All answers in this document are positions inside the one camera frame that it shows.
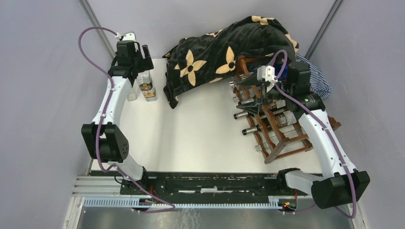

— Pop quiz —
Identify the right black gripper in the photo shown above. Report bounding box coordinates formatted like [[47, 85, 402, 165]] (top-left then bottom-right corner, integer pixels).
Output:
[[236, 68, 294, 115]]

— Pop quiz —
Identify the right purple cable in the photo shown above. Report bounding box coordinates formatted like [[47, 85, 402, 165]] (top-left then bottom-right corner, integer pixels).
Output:
[[269, 49, 358, 219]]

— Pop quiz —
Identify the tall clear glass bottle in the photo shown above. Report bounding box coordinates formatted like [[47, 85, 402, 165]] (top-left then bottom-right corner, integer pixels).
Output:
[[127, 82, 139, 102]]

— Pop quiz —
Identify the white slotted cable duct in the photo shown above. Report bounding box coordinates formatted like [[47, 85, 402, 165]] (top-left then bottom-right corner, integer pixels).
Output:
[[83, 197, 282, 210]]

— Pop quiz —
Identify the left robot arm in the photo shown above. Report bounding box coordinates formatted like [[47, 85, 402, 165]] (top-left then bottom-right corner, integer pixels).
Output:
[[81, 40, 154, 195]]

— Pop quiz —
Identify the green wine bottle back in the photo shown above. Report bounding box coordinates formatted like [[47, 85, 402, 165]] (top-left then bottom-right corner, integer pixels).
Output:
[[237, 96, 287, 111]]

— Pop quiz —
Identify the purple cable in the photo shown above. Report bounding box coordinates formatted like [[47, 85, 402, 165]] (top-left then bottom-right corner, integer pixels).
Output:
[[78, 26, 176, 214], [269, 49, 358, 219]]

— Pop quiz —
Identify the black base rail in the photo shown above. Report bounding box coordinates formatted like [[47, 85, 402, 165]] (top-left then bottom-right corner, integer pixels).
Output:
[[90, 171, 315, 211]]

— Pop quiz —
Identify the blue liquid square bottle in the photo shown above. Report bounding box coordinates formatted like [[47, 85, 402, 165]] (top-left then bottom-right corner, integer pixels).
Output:
[[250, 63, 290, 81]]

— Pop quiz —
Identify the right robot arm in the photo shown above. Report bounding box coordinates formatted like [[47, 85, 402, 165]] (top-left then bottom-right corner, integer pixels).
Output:
[[237, 62, 370, 209]]

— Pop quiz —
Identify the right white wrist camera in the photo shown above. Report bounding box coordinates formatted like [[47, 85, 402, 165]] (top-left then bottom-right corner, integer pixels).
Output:
[[256, 65, 277, 83]]

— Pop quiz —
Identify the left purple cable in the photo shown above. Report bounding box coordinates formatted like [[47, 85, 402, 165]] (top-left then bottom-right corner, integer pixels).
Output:
[[78, 26, 176, 214]]

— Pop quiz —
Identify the black floral blanket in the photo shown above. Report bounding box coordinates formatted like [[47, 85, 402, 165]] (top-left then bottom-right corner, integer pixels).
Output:
[[163, 16, 299, 109]]

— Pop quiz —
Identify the blue striped cloth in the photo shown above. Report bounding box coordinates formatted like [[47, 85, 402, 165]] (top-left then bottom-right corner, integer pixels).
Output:
[[296, 53, 331, 99]]

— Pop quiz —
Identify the clear bottle black cap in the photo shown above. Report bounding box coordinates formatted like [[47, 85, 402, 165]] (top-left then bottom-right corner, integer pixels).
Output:
[[136, 70, 157, 102]]

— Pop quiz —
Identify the dark wine bottle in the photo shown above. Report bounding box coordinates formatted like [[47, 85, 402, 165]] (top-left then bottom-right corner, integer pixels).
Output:
[[241, 124, 273, 135], [233, 110, 298, 127]]

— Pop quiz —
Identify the wooden wine rack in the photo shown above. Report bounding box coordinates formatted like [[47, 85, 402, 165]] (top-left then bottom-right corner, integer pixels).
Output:
[[233, 55, 341, 165]]

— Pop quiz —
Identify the dark wine bottle front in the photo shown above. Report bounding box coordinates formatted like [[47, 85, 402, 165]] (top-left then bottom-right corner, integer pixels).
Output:
[[241, 124, 273, 135]]

